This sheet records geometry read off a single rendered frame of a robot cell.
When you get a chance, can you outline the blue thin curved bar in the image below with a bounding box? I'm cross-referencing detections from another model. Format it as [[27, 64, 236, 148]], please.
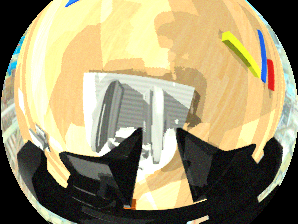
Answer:
[[258, 30, 267, 83]]

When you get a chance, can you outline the red flat bar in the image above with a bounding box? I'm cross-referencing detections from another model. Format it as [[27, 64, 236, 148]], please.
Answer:
[[267, 59, 275, 91]]

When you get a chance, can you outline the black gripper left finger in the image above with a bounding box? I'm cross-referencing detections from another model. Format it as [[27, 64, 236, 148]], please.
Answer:
[[59, 128, 144, 208]]

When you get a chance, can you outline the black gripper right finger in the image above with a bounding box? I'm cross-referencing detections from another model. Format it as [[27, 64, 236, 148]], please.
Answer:
[[176, 128, 257, 202]]

